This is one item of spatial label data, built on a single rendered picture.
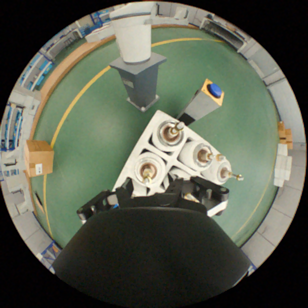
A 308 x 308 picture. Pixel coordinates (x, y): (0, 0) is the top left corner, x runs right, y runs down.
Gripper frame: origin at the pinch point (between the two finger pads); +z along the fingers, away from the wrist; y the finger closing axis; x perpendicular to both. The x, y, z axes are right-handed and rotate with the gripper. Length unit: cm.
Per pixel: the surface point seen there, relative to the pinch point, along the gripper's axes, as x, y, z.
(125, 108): 32.3, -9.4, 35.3
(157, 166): 0.8, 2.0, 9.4
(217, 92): 17.6, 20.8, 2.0
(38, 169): 8, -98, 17
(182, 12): 347, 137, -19
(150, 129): 12.0, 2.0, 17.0
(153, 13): 265, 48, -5
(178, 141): 6.3, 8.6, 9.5
